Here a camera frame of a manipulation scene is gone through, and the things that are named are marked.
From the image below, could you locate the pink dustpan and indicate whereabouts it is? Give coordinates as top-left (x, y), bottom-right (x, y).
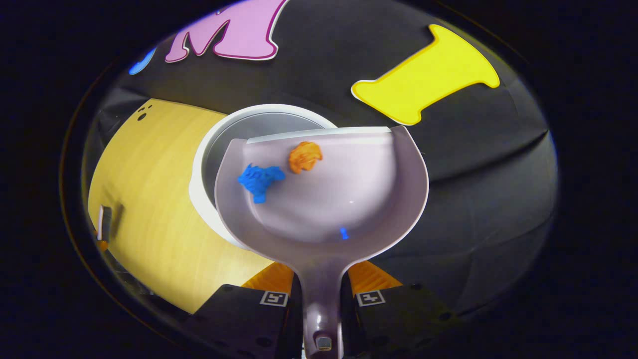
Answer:
top-left (214, 125), bottom-right (429, 359)

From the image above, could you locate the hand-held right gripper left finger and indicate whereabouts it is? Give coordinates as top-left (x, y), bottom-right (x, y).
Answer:
top-left (184, 263), bottom-right (305, 359)

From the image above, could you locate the small pink broom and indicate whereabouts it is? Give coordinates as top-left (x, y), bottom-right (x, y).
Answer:
top-left (97, 203), bottom-right (125, 242)

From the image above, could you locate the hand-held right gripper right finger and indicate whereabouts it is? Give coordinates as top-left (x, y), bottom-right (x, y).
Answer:
top-left (340, 260), bottom-right (464, 359)

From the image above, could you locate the white ribbed garbage bin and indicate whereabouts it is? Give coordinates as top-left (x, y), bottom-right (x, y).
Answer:
top-left (188, 104), bottom-right (339, 250)

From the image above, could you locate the wooden desktop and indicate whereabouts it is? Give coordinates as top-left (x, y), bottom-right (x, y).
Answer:
top-left (88, 98), bottom-right (280, 315)

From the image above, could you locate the orange paper scrap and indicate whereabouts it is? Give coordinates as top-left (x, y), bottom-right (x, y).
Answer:
top-left (289, 141), bottom-right (323, 175)

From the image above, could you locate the blue paper scrap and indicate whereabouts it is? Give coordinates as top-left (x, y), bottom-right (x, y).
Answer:
top-left (238, 164), bottom-right (286, 204)

